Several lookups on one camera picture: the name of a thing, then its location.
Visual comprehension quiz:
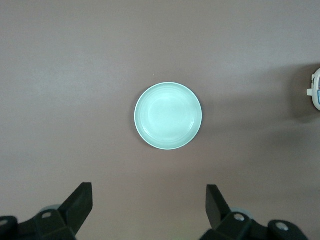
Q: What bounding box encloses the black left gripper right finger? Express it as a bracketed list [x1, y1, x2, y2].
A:
[199, 184, 308, 240]

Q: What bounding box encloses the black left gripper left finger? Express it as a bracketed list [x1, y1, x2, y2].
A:
[0, 182, 94, 240]

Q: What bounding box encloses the pale green round plate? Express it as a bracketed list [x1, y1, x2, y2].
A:
[134, 81, 203, 151]

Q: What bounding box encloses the brown table mat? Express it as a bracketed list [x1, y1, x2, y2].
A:
[0, 0, 320, 240]

